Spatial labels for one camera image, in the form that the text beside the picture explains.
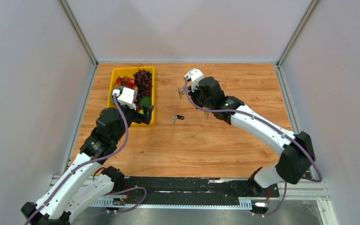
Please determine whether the right aluminium frame post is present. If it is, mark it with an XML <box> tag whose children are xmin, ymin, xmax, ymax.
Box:
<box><xmin>276</xmin><ymin>0</ymin><xmax>321</xmax><ymax>68</ymax></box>

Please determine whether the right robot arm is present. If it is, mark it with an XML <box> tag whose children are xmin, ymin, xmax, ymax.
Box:
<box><xmin>183</xmin><ymin>75</ymin><xmax>316</xmax><ymax>196</ymax></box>

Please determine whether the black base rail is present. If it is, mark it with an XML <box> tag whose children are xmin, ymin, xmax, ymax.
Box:
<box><xmin>50</xmin><ymin>175</ymin><xmax>327</xmax><ymax>215</ymax></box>

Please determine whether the purple cable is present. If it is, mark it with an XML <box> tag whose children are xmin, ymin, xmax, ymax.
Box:
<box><xmin>24</xmin><ymin>93</ymin><xmax>129</xmax><ymax>225</ymax></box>
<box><xmin>184</xmin><ymin>79</ymin><xmax>323</xmax><ymax>183</ymax></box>

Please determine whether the left aluminium frame post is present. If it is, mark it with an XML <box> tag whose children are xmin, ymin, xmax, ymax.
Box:
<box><xmin>58</xmin><ymin>0</ymin><xmax>98</xmax><ymax>68</ymax></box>

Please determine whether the dark green avocado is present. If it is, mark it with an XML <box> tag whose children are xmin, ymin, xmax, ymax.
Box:
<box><xmin>139</xmin><ymin>96</ymin><xmax>152</xmax><ymax>108</ymax></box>

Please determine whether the red peaches cluster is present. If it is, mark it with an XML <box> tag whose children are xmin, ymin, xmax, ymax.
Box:
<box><xmin>115</xmin><ymin>76</ymin><xmax>138</xmax><ymax>91</ymax></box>

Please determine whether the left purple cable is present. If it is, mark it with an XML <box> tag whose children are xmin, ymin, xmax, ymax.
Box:
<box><xmin>24</xmin><ymin>93</ymin><xmax>129</xmax><ymax>225</ymax></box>

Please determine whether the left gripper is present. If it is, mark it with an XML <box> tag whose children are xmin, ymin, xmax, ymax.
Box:
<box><xmin>112</xmin><ymin>95</ymin><xmax>154</xmax><ymax>143</ymax></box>

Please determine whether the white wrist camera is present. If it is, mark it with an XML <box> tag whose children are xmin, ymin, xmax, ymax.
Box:
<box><xmin>111</xmin><ymin>86</ymin><xmax>137</xmax><ymax>110</ymax></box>
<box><xmin>184</xmin><ymin>68</ymin><xmax>203</xmax><ymax>92</ymax></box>

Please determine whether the aluminium frame post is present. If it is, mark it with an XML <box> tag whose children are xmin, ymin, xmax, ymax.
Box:
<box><xmin>58</xmin><ymin>0</ymin><xmax>98</xmax><ymax>68</ymax></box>
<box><xmin>276</xmin><ymin>0</ymin><xmax>321</xmax><ymax>68</ymax></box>

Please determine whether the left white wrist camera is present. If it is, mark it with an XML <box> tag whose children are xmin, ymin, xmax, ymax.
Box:
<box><xmin>111</xmin><ymin>86</ymin><xmax>137</xmax><ymax>110</ymax></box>

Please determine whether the dark red grape bunch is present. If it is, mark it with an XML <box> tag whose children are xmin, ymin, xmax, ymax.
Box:
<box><xmin>133</xmin><ymin>69</ymin><xmax>152</xmax><ymax>101</ymax></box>

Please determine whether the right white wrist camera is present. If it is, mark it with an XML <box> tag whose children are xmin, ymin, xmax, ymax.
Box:
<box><xmin>184</xmin><ymin>68</ymin><xmax>203</xmax><ymax>92</ymax></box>

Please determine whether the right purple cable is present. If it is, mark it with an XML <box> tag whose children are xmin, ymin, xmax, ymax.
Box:
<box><xmin>184</xmin><ymin>79</ymin><xmax>323</xmax><ymax>183</ymax></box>

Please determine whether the key with black tag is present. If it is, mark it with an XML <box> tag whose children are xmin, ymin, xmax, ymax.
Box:
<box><xmin>172</xmin><ymin>115</ymin><xmax>185</xmax><ymax>125</ymax></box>

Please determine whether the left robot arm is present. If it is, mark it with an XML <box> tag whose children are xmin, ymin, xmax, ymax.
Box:
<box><xmin>21</xmin><ymin>105</ymin><xmax>154</xmax><ymax>225</ymax></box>

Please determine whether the yellow plastic fruit bin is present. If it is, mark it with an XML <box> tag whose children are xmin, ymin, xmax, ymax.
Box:
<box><xmin>106</xmin><ymin>66</ymin><xmax>155</xmax><ymax>113</ymax></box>

